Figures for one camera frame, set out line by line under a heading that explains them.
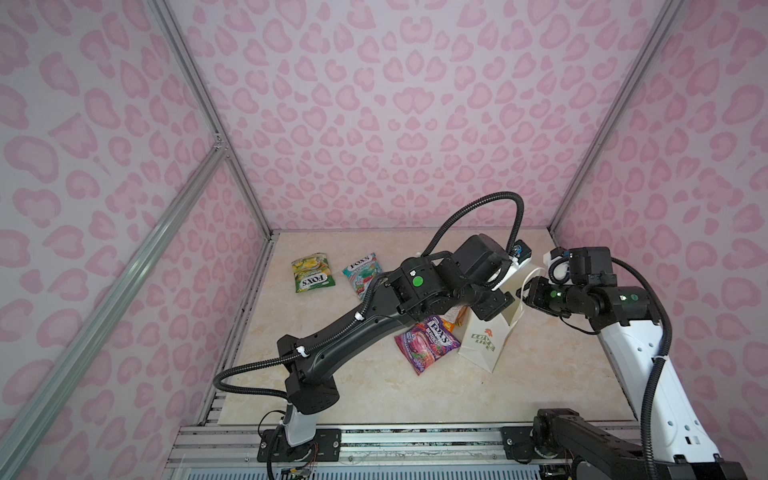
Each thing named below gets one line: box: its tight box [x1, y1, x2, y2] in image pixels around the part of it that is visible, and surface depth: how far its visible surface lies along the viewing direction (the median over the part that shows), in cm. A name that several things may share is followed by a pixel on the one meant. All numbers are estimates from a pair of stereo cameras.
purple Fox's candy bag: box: [394, 315, 461, 376], surface depth 88 cm
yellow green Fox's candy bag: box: [291, 252, 336, 293], surface depth 106 cm
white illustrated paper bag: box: [458, 265, 528, 374], surface depth 79 cm
